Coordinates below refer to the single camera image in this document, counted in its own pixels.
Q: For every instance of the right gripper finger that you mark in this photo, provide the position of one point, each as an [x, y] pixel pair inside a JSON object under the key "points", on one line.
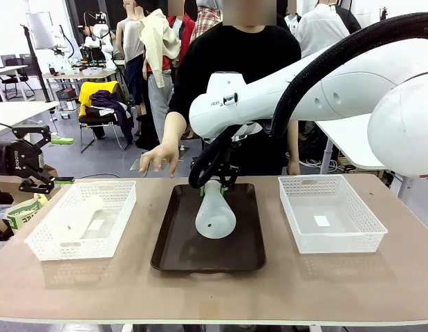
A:
{"points": [[230, 178], [201, 192]]}

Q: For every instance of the person's right hand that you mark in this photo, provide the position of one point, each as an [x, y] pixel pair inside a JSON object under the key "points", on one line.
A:
{"points": [[162, 155]]}

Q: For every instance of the black light stand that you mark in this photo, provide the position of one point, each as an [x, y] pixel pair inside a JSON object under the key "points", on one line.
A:
{"points": [[35, 62]]}

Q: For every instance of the dark brown plastic tray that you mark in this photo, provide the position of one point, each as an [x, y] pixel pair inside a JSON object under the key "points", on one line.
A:
{"points": [[179, 249]]}

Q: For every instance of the black office chair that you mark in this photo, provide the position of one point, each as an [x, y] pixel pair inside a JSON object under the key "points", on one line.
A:
{"points": [[15, 77]]}

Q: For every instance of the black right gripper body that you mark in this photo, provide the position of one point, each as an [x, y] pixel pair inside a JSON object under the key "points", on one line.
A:
{"points": [[231, 155]]}

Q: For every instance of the mannequin in white tank top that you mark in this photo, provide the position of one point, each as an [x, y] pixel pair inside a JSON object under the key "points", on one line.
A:
{"points": [[132, 38]]}

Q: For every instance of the mannequin in white shirt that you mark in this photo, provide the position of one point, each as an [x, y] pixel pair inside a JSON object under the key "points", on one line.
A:
{"points": [[317, 31]]}

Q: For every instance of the black hanging garment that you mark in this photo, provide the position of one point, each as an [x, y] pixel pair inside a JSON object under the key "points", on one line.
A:
{"points": [[350, 20]]}

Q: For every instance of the brown cardboard box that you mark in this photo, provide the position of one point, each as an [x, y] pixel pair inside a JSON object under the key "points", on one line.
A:
{"points": [[13, 186]]}

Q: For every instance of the grey trousers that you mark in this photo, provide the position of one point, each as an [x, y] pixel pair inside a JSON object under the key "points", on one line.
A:
{"points": [[160, 103]]}

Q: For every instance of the white robot mount table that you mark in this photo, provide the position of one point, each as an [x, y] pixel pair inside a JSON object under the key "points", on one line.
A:
{"points": [[348, 148]]}

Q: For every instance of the person's left hand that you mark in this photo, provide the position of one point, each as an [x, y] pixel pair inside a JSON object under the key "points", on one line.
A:
{"points": [[294, 167]]}

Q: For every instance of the person in red jacket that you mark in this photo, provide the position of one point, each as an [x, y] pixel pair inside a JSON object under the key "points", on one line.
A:
{"points": [[186, 31]]}

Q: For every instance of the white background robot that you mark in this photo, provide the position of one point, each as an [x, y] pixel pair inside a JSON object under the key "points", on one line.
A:
{"points": [[97, 34]]}

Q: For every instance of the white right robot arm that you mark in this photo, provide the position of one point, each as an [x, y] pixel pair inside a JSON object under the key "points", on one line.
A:
{"points": [[338, 90]]}

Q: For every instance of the white label sticker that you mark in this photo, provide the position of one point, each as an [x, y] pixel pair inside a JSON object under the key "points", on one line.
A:
{"points": [[321, 221]]}

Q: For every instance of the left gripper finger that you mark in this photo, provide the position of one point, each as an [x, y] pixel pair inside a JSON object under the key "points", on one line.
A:
{"points": [[41, 183], [34, 133]]}

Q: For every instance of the chair with piled clothes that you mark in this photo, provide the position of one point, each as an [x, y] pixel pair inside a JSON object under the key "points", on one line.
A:
{"points": [[106, 107]]}

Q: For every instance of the green and white paper bag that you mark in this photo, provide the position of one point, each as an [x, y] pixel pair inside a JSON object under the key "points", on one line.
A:
{"points": [[23, 216]]}

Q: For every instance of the person in black shirt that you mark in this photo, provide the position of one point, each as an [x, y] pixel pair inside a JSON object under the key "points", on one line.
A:
{"points": [[234, 52]]}

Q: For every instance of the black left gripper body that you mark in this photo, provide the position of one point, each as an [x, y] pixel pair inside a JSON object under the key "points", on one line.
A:
{"points": [[25, 157]]}

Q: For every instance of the white light panel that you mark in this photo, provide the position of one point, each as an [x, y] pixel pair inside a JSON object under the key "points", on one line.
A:
{"points": [[41, 29]]}

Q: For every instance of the plaid shirt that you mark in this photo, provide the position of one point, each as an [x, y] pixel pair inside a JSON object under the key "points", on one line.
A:
{"points": [[206, 24]]}

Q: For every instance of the translucent white Erlenmeyer flask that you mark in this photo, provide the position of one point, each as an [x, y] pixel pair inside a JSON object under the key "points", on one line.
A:
{"points": [[85, 214], [215, 214]]}

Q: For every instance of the person's right forearm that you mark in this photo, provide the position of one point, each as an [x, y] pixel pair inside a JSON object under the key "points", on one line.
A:
{"points": [[174, 129]]}

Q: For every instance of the cream jacket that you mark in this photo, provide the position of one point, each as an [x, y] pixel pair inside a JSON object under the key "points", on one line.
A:
{"points": [[158, 41]]}

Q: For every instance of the white perforated plastic basket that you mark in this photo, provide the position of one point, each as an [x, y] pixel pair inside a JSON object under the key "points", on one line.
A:
{"points": [[303, 207], [61, 247]]}

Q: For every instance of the person's left forearm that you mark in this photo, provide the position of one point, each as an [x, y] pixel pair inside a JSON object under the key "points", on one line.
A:
{"points": [[293, 141]]}

